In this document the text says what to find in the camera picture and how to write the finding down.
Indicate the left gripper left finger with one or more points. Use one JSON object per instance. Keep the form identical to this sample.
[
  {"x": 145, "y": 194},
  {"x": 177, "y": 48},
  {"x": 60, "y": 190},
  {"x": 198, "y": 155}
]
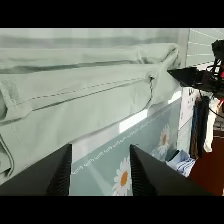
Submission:
[{"x": 50, "y": 173}]

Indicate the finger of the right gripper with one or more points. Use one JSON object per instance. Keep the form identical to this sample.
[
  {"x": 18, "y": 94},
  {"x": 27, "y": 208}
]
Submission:
[{"x": 188, "y": 76}]

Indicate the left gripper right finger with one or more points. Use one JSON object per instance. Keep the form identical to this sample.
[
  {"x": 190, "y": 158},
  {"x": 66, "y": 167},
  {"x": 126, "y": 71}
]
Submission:
[{"x": 150, "y": 176}]

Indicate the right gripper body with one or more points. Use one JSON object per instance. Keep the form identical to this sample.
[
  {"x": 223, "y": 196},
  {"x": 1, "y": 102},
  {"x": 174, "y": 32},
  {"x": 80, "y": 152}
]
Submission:
[{"x": 213, "y": 83}]

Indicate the pale green T-shirt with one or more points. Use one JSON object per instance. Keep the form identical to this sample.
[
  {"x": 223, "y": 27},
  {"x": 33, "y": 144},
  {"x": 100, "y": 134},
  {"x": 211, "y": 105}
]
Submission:
[{"x": 83, "y": 96}]

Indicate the light blue garment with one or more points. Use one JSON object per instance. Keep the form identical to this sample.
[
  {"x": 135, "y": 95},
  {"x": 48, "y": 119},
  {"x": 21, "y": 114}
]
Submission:
[{"x": 181, "y": 163}]

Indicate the row of hanging clothes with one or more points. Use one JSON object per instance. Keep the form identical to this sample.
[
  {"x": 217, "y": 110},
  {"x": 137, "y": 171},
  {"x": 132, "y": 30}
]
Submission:
[{"x": 201, "y": 126}]

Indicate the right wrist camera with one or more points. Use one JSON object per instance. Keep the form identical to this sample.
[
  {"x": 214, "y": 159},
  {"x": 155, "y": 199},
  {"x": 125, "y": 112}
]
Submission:
[{"x": 218, "y": 50}]

